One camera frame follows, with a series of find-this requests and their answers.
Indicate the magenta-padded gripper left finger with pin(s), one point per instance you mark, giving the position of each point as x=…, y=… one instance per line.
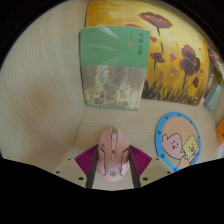
x=71, y=170

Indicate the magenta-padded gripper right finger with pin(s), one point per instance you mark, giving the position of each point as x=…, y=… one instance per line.
x=151, y=168

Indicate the pink computer mouse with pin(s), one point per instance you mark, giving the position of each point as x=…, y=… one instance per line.
x=113, y=155

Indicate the round cartoon mouse pad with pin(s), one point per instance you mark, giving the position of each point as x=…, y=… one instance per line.
x=176, y=140

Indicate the orange booklet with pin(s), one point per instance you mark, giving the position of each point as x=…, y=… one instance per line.
x=221, y=133

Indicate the teal faceted vase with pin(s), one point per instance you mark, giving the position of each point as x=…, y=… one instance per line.
x=213, y=98

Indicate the green cover book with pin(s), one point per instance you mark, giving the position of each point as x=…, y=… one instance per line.
x=113, y=66

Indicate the poppy flower painting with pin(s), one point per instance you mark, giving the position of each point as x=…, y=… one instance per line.
x=176, y=50

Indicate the pink and white flower bouquet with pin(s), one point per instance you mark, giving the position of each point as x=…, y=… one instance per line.
x=218, y=66

